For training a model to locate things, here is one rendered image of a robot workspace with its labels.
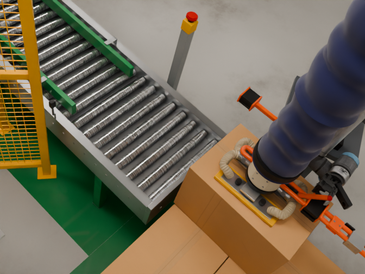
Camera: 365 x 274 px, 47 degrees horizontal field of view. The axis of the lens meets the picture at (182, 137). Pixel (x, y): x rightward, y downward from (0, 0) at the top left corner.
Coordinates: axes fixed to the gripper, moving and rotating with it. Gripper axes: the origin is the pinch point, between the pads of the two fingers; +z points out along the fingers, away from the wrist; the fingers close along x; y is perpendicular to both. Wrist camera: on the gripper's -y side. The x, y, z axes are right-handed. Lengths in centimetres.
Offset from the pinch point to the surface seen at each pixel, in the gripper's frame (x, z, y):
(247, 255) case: -36.5, 20.4, 9.3
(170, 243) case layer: -53, 37, 42
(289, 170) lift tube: 19.3, 8.3, 20.7
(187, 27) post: -10, -49, 116
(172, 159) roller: -52, -1, 74
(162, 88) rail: -49, -33, 112
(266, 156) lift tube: 18.7, 10.0, 31.0
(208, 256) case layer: -53, 28, 23
